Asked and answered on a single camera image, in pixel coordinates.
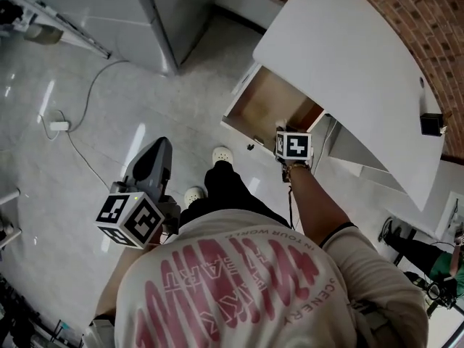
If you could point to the person's black trousers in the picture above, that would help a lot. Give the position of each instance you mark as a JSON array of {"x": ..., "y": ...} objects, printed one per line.
[{"x": 224, "y": 190}]

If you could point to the cream t-shirt with red print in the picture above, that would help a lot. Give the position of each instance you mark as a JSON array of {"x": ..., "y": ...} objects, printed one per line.
[{"x": 261, "y": 288}]

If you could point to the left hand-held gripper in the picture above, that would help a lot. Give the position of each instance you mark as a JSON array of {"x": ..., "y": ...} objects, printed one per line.
[{"x": 139, "y": 219}]

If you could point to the person's left forearm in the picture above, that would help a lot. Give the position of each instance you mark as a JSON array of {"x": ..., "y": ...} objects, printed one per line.
[{"x": 108, "y": 292}]

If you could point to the white desk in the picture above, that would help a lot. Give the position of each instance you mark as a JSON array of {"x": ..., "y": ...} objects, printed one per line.
[{"x": 344, "y": 67}]

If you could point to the white power adapter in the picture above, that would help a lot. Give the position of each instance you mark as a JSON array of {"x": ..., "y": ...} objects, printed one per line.
[{"x": 59, "y": 125}]

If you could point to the small black floor object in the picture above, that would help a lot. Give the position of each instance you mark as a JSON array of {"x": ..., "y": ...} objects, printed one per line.
[{"x": 249, "y": 146}]

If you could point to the small black box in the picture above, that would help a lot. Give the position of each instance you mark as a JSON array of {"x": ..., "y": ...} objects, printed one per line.
[{"x": 430, "y": 124}]

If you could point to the white clog shoe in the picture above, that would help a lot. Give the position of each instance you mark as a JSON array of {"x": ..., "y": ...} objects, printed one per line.
[
  {"x": 222, "y": 154},
  {"x": 194, "y": 195}
]

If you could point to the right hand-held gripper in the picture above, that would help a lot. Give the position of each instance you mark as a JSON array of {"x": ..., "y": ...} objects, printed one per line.
[{"x": 294, "y": 146}]

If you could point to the person's right forearm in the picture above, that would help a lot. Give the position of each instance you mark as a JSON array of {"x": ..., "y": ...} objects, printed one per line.
[{"x": 315, "y": 201}]

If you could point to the white cabinet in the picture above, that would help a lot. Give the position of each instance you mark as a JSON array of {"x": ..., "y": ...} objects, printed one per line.
[{"x": 159, "y": 16}]

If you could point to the wooden desk drawer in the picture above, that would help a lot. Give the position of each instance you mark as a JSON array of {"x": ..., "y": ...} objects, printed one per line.
[{"x": 261, "y": 102}]

